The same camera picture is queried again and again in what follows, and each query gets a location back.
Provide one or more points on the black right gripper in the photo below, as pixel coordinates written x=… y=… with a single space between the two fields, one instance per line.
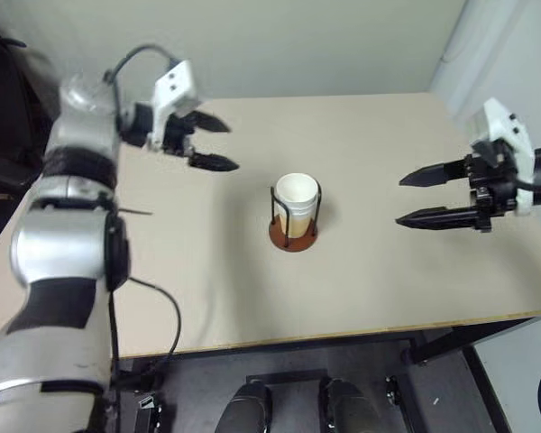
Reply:
x=493 y=185

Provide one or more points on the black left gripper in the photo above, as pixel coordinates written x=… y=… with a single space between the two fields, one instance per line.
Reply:
x=176 y=133

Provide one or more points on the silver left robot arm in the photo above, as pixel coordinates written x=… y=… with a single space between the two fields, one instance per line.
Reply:
x=58 y=243

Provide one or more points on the black chair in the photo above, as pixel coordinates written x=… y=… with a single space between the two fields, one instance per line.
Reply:
x=9 y=113

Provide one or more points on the dark glossy rounded shape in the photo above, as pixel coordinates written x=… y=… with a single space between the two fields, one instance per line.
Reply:
x=245 y=408
x=347 y=406

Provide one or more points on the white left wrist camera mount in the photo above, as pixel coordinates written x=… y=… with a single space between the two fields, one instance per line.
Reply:
x=176 y=88

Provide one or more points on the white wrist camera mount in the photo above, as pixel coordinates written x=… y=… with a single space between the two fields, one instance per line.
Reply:
x=176 y=88
x=520 y=140

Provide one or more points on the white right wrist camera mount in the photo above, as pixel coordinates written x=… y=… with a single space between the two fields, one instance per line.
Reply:
x=520 y=140

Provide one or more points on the black metal table frame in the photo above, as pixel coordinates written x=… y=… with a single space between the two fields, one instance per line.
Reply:
x=455 y=338

